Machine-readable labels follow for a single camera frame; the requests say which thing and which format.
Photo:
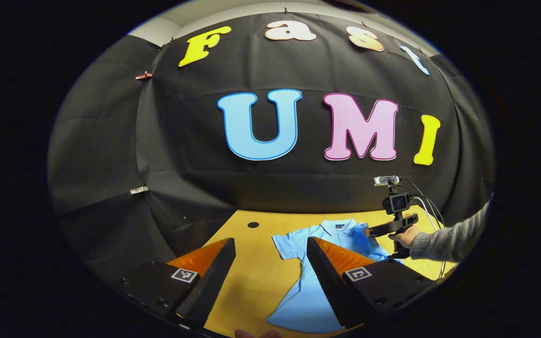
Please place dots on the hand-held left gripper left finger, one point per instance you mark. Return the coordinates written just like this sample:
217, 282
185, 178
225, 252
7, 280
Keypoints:
212, 286

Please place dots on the white cloth clip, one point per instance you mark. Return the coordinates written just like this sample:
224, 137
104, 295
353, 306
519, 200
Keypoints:
139, 190

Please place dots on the light blue T-shirt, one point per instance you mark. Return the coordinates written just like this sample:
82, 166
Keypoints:
303, 300

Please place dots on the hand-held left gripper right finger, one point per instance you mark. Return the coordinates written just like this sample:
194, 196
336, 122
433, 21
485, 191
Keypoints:
329, 291

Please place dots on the copper cloth clip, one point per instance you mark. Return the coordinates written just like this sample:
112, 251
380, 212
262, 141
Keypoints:
143, 75

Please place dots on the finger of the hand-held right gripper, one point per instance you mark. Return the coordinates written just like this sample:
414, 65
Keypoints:
374, 231

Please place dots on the black backdrop cloth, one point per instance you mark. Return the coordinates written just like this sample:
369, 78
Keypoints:
181, 141

